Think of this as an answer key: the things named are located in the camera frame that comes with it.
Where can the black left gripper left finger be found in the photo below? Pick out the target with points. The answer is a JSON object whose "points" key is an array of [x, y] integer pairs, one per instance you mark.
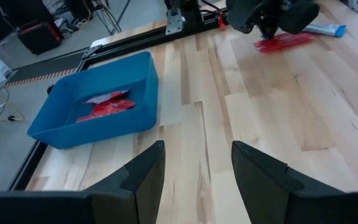
{"points": [[135, 199]]}

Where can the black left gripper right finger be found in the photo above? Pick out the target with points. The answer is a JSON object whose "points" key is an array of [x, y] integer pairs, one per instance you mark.
{"points": [[266, 196]]}

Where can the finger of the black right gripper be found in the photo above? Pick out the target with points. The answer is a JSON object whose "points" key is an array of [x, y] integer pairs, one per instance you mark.
{"points": [[300, 17], [242, 17]]}

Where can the red candy bar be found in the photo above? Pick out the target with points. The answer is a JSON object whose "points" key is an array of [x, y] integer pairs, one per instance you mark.
{"points": [[104, 97], [291, 42], [87, 118], [113, 106]]}

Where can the blue white candy bar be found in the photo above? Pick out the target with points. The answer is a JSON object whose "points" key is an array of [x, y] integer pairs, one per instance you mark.
{"points": [[325, 29]]}

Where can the red tag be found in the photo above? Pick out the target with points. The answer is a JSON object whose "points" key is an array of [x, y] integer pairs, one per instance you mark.
{"points": [[222, 22]]}

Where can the blue plastic bin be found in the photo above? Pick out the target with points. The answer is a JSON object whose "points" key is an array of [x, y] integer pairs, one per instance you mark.
{"points": [[57, 130]]}

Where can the black box red trim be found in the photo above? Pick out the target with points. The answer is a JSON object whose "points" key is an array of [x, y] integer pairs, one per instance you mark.
{"points": [[39, 39]]}

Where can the silver mounting bracket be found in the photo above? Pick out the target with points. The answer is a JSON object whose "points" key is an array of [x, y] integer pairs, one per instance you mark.
{"points": [[174, 21]]}

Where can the black aluminium rig frame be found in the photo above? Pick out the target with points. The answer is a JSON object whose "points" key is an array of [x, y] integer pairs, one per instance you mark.
{"points": [[135, 41]]}

